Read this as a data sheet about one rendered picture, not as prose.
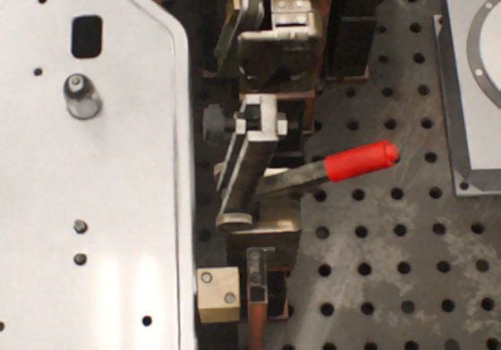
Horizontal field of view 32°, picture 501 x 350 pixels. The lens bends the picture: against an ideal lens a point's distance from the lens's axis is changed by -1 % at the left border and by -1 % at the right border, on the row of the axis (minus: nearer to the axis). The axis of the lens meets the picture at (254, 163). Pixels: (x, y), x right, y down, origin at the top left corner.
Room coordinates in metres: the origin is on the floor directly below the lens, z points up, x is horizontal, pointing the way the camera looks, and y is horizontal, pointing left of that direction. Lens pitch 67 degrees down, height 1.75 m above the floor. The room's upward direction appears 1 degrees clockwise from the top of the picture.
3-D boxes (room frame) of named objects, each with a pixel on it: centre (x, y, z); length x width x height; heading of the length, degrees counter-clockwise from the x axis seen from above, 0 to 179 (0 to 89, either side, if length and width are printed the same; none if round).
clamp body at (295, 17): (0.44, -0.02, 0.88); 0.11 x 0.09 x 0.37; 93
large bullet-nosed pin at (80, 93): (0.38, 0.17, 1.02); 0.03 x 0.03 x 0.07
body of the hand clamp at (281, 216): (0.26, -0.01, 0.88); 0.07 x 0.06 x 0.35; 93
